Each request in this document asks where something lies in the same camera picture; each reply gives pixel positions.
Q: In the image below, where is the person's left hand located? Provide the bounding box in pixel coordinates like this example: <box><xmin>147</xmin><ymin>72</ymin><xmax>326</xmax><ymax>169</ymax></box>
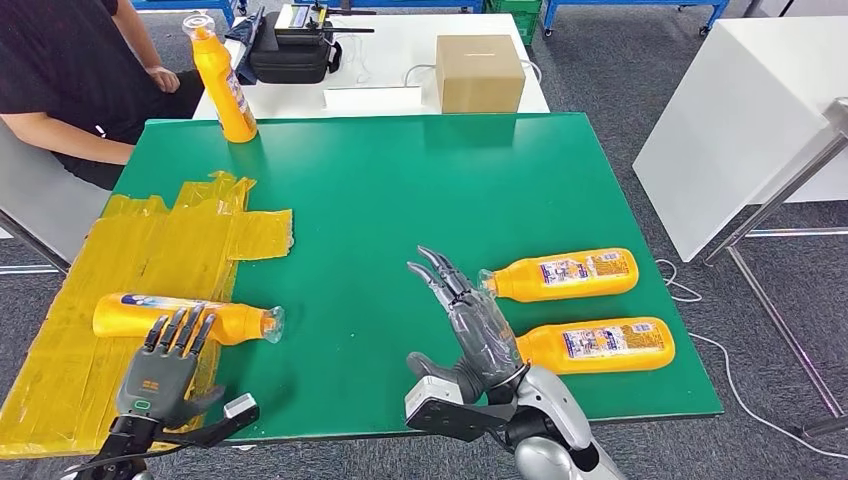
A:
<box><xmin>146</xmin><ymin>64</ymin><xmax>181</xmax><ymax>94</ymax></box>

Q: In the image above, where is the dark blue cloth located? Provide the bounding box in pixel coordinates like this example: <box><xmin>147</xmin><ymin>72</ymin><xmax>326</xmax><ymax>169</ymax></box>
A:
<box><xmin>231</xmin><ymin>6</ymin><xmax>266</xmax><ymax>86</ymax></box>

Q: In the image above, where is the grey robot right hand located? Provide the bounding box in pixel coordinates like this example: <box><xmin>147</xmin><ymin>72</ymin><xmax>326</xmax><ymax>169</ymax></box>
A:
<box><xmin>405</xmin><ymin>245</ymin><xmax>529</xmax><ymax>405</ymax></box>

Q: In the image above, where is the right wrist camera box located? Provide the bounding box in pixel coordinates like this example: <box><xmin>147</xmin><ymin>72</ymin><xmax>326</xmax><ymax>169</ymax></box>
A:
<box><xmin>404</xmin><ymin>376</ymin><xmax>518</xmax><ymax>444</ymax></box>

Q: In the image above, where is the person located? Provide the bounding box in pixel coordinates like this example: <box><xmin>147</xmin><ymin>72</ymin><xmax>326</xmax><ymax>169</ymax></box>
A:
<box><xmin>0</xmin><ymin>0</ymin><xmax>207</xmax><ymax>192</ymax></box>

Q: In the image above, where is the metal stand frame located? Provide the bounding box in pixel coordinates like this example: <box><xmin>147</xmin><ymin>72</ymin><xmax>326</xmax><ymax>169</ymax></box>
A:
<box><xmin>702</xmin><ymin>96</ymin><xmax>848</xmax><ymax>442</ymax></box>

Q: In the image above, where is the white desk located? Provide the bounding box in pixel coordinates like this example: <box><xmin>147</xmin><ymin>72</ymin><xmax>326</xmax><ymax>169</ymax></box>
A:
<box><xmin>192</xmin><ymin>13</ymin><xmax>551</xmax><ymax>122</ymax></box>

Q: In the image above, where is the white table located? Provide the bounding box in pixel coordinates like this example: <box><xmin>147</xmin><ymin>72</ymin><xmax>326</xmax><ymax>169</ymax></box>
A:
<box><xmin>632</xmin><ymin>16</ymin><xmax>848</xmax><ymax>264</ymax></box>

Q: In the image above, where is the flat white box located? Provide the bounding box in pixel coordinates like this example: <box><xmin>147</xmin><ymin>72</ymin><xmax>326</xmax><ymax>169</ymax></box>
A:
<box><xmin>322</xmin><ymin>86</ymin><xmax>424</xmax><ymax>114</ymax></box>

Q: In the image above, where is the blue metal rack frame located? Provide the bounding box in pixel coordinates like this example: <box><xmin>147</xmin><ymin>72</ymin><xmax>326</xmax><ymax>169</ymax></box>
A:
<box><xmin>129</xmin><ymin>0</ymin><xmax>238</xmax><ymax>26</ymax></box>
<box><xmin>331</xmin><ymin>0</ymin><xmax>488</xmax><ymax>15</ymax></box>
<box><xmin>543</xmin><ymin>0</ymin><xmax>732</xmax><ymax>36</ymax></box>

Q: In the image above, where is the black carrying case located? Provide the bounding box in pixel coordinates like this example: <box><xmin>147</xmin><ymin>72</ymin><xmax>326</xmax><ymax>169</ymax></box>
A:
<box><xmin>248</xmin><ymin>10</ymin><xmax>343</xmax><ymax>85</ymax></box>

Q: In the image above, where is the orange plastic bottle clear cap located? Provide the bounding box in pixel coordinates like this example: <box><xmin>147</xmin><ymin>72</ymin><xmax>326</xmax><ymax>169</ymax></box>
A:
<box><xmin>515</xmin><ymin>317</ymin><xmax>677</xmax><ymax>377</ymax></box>
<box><xmin>476</xmin><ymin>248</ymin><xmax>641</xmax><ymax>305</ymax></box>
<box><xmin>182</xmin><ymin>13</ymin><xmax>260</xmax><ymax>145</ymax></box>
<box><xmin>91</xmin><ymin>292</ymin><xmax>286</xmax><ymax>347</ymax></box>

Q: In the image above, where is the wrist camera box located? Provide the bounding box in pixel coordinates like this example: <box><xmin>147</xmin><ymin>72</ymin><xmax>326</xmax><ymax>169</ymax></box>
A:
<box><xmin>158</xmin><ymin>393</ymin><xmax>261</xmax><ymax>450</ymax></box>
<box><xmin>404</xmin><ymin>376</ymin><xmax>518</xmax><ymax>444</ymax></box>

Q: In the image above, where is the brown cardboard box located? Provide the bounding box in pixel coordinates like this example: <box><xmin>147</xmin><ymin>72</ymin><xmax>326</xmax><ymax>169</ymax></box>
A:
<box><xmin>435</xmin><ymin>34</ymin><xmax>528</xmax><ymax>115</ymax></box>

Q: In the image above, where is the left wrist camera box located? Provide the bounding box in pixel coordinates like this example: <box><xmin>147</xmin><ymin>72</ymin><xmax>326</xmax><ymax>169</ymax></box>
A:
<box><xmin>158</xmin><ymin>393</ymin><xmax>261</xmax><ymax>450</ymax></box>

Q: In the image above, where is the yellow tape sheet patch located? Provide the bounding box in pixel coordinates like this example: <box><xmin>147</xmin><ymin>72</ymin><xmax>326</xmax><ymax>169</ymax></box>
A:
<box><xmin>0</xmin><ymin>170</ymin><xmax>295</xmax><ymax>462</ymax></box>

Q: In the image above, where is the remote controller with antennas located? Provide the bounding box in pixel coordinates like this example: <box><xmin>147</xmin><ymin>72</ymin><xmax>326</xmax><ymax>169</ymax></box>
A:
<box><xmin>273</xmin><ymin>2</ymin><xmax>376</xmax><ymax>46</ymax></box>

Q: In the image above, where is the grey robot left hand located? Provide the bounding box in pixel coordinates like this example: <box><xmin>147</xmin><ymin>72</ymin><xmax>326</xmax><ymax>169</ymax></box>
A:
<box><xmin>115</xmin><ymin>304</ymin><xmax>227</xmax><ymax>431</ymax></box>

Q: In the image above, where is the white floor cable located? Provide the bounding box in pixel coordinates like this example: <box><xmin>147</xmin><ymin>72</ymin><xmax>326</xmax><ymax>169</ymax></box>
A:
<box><xmin>655</xmin><ymin>258</ymin><xmax>848</xmax><ymax>464</ymax></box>

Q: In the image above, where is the green plastic crate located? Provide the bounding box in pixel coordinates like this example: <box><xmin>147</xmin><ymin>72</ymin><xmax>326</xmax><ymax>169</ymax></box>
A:
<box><xmin>485</xmin><ymin>0</ymin><xmax>546</xmax><ymax>46</ymax></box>

